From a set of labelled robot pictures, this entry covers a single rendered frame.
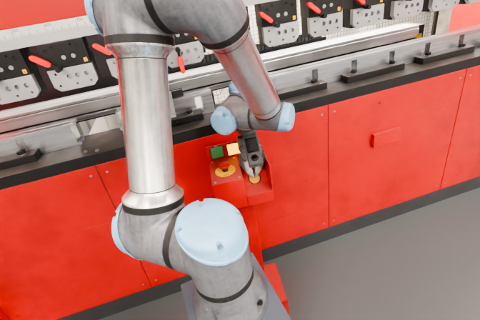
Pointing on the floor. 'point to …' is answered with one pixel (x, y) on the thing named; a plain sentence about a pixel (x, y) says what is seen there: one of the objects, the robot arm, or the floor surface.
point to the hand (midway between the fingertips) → (254, 176)
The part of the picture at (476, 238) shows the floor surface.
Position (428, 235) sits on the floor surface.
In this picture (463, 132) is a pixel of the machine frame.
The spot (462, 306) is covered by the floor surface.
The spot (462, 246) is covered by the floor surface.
